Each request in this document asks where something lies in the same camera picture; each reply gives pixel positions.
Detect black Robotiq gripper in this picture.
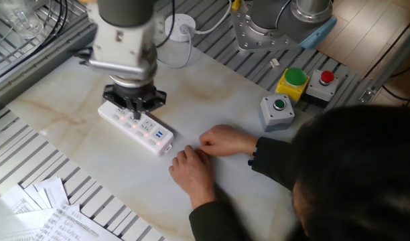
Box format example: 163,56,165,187
102,83,167,121

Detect white four-button power strip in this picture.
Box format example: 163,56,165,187
97,100,175,157

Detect person's left forearm dark sleeve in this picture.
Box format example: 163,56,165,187
188,200,256,241

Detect person's right forearm dark sleeve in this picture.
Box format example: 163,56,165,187
250,137,303,190

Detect person's left hand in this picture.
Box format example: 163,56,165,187
167,145,218,210

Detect person's right hand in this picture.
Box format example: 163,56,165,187
198,124,259,157

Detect marble pattern tile board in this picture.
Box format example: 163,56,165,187
5,35,313,241

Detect round white socket hub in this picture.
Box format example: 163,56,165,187
163,13,197,44

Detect grey aluminium beam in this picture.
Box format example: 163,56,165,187
0,5,98,113

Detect pile of white paper sheets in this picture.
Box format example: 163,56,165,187
0,175,70,241

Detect clear plastic container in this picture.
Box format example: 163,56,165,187
0,0,47,40

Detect large printed paper sheet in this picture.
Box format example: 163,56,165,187
30,204,124,241

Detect grey box small green button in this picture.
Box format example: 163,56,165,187
258,93,295,132

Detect yellow box large green button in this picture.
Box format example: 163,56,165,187
274,67,310,103

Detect grey box red button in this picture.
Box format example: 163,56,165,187
303,69,340,108

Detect person's head dark hair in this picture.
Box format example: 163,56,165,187
290,105,410,241

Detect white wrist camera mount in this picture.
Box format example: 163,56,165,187
86,3,159,81

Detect grey power strip cable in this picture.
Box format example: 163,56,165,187
156,23,194,70

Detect black cables in rack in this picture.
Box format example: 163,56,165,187
0,0,69,76

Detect white socket hub cable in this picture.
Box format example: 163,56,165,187
193,0,233,36

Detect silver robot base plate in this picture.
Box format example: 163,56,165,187
230,0,293,53

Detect aluminium frame post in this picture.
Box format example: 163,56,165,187
354,23,410,108

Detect black floor cable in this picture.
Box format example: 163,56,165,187
381,62,410,108

